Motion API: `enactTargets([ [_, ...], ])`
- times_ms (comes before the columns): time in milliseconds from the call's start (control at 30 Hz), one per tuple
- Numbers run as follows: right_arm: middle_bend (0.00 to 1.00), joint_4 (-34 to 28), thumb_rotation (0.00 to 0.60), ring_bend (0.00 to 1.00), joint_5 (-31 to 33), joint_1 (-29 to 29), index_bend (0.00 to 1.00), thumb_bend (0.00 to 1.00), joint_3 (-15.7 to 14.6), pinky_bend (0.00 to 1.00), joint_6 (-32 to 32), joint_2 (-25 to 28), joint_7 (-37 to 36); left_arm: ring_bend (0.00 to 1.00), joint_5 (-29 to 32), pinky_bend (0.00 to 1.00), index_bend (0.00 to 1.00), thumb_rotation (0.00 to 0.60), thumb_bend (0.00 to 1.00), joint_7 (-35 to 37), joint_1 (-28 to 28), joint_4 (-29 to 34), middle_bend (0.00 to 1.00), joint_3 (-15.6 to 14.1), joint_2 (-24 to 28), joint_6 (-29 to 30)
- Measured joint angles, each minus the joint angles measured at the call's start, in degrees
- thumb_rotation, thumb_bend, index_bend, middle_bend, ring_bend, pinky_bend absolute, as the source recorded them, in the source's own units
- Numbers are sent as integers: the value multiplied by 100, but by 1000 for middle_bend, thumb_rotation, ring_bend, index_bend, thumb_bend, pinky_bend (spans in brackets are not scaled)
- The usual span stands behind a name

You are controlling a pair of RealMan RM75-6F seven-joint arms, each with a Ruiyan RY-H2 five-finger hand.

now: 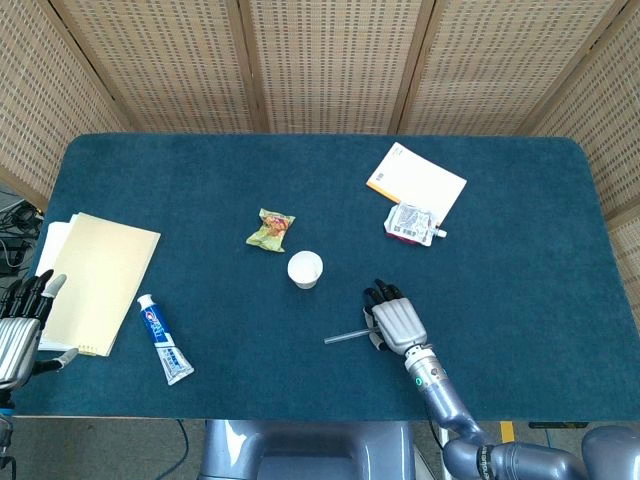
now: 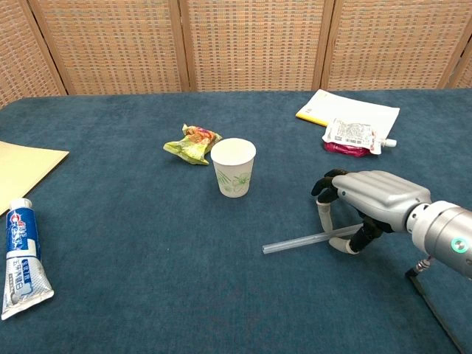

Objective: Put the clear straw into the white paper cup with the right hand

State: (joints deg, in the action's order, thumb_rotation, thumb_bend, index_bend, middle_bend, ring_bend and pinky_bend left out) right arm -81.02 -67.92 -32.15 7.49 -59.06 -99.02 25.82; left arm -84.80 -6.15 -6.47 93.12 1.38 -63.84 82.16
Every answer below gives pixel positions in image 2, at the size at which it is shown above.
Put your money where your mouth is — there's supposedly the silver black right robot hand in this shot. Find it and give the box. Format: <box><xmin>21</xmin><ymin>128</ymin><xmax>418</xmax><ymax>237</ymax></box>
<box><xmin>310</xmin><ymin>169</ymin><xmax>432</xmax><ymax>254</ymax></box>

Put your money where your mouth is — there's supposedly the transparent plastic straw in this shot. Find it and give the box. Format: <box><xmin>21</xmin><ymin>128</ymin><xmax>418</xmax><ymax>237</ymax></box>
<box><xmin>262</xmin><ymin>223</ymin><xmax>364</xmax><ymax>256</ymax></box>

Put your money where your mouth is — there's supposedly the white paper cup green print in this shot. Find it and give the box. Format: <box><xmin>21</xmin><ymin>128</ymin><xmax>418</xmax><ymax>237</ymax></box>
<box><xmin>209</xmin><ymin>137</ymin><xmax>257</xmax><ymax>199</ymax></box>

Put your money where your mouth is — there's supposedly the white red spout pouch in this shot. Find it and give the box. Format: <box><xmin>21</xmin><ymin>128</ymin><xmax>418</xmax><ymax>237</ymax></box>
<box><xmin>322</xmin><ymin>117</ymin><xmax>398</xmax><ymax>159</ymax></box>

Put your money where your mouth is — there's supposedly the white yellow booklet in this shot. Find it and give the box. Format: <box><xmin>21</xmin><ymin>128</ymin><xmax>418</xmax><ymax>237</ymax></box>
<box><xmin>295</xmin><ymin>88</ymin><xmax>401</xmax><ymax>142</ymax></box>

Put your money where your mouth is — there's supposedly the crumpled yellow-green snack wrapper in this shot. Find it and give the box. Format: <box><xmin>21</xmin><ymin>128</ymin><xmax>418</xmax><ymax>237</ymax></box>
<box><xmin>162</xmin><ymin>124</ymin><xmax>223</xmax><ymax>166</ymax></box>

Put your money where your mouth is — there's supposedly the woven rattan folding screen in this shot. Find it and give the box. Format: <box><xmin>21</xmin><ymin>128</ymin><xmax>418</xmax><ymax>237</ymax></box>
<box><xmin>0</xmin><ymin>0</ymin><xmax>472</xmax><ymax>109</ymax></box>

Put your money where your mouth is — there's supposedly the beige paper folder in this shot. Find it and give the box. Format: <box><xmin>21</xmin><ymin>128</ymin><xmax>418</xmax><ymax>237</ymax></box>
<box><xmin>0</xmin><ymin>140</ymin><xmax>70</xmax><ymax>217</ymax></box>

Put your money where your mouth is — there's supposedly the blue white toothpaste tube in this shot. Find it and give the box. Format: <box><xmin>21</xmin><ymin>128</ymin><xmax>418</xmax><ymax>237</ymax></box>
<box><xmin>0</xmin><ymin>198</ymin><xmax>55</xmax><ymax>322</ymax></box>

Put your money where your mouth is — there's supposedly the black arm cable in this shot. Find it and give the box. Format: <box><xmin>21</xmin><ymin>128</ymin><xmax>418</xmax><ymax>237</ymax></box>
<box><xmin>404</xmin><ymin>257</ymin><xmax>466</xmax><ymax>354</ymax></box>

